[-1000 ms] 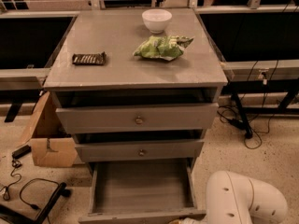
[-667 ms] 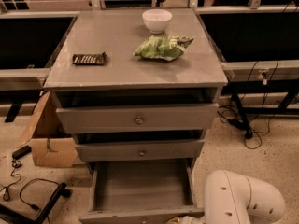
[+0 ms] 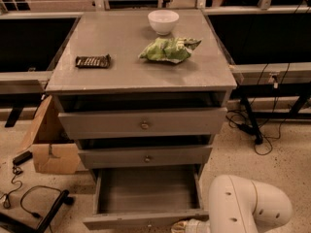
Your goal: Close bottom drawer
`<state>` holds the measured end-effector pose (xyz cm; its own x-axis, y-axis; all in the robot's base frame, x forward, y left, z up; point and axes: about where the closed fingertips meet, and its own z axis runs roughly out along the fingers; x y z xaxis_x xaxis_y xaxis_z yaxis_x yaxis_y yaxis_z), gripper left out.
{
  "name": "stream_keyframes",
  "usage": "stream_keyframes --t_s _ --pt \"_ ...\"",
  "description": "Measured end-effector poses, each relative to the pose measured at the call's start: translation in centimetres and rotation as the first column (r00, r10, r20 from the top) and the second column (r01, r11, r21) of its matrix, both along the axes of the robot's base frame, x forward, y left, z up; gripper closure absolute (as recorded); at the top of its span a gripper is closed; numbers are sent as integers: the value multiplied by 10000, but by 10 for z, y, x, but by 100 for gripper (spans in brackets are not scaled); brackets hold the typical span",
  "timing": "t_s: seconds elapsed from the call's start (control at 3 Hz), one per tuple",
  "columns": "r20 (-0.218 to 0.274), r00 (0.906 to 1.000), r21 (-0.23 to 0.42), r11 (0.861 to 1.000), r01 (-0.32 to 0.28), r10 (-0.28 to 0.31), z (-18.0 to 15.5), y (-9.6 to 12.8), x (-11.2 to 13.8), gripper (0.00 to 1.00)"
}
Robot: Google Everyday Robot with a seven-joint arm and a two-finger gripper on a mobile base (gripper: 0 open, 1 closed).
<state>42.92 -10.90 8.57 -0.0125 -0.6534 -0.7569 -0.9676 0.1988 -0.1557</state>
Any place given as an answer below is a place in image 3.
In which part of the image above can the grey drawer cabinet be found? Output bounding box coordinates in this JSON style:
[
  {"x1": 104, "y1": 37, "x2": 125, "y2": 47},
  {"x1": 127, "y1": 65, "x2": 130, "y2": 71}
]
[{"x1": 45, "y1": 9, "x2": 238, "y2": 180}]

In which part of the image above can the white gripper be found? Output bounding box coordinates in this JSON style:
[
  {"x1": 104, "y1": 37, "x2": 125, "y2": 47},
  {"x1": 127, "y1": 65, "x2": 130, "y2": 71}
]
[{"x1": 171, "y1": 218, "x2": 210, "y2": 233}]

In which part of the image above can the grey top drawer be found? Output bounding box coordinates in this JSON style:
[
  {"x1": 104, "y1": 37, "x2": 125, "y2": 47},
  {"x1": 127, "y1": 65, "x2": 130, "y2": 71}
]
[{"x1": 58, "y1": 108, "x2": 226, "y2": 140}]

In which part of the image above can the white ceramic bowl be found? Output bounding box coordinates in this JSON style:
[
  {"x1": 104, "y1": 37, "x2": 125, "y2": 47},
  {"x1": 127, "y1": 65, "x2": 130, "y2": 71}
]
[{"x1": 148, "y1": 10, "x2": 179, "y2": 35}]

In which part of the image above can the dark snack bar wrapper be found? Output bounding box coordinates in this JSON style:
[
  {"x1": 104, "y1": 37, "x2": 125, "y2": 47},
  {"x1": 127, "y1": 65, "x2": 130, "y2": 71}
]
[{"x1": 75, "y1": 54, "x2": 111, "y2": 69}]

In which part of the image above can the grey middle drawer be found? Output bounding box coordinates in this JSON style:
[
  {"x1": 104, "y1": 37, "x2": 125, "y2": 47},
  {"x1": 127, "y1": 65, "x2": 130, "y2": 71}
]
[{"x1": 78, "y1": 145, "x2": 212, "y2": 169}]

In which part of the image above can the green chip bag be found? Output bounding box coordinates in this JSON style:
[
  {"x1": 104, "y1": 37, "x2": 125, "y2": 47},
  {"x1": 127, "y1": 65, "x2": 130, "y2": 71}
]
[{"x1": 139, "y1": 37, "x2": 201, "y2": 64}]

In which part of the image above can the black floor cables right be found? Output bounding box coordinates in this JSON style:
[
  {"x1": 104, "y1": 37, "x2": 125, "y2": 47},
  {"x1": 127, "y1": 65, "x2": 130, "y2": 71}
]
[{"x1": 225, "y1": 63, "x2": 291, "y2": 156}]

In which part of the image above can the brown cardboard box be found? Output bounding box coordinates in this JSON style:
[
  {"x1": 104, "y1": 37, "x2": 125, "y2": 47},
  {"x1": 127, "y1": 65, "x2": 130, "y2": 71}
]
[{"x1": 17, "y1": 96, "x2": 81, "y2": 175}]

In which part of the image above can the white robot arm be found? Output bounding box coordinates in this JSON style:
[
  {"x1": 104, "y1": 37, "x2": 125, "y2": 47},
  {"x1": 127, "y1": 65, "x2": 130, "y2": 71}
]
[{"x1": 171, "y1": 175, "x2": 293, "y2": 233}]

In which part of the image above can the black floor cable left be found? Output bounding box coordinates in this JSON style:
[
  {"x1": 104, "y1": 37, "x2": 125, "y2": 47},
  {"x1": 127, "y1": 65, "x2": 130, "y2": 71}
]
[{"x1": 0, "y1": 165, "x2": 64, "y2": 219}]

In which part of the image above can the grey bottom drawer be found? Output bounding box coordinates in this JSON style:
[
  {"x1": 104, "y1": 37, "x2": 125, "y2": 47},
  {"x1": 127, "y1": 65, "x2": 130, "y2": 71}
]
[{"x1": 84, "y1": 165, "x2": 208, "y2": 230}]

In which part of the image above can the black stand leg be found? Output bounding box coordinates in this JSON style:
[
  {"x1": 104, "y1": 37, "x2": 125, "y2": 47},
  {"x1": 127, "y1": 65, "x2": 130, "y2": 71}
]
[{"x1": 241, "y1": 96, "x2": 263, "y2": 145}]

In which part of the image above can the black power adapter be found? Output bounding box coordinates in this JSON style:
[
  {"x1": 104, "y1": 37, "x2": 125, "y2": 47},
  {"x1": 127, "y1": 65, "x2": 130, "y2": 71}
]
[{"x1": 13, "y1": 150, "x2": 32, "y2": 166}]

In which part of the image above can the grey drawer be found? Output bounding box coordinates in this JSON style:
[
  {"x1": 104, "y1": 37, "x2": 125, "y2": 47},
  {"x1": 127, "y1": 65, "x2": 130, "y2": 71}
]
[
  {"x1": 78, "y1": 145, "x2": 212, "y2": 169},
  {"x1": 58, "y1": 108, "x2": 226, "y2": 140},
  {"x1": 84, "y1": 165, "x2": 208, "y2": 230}
]

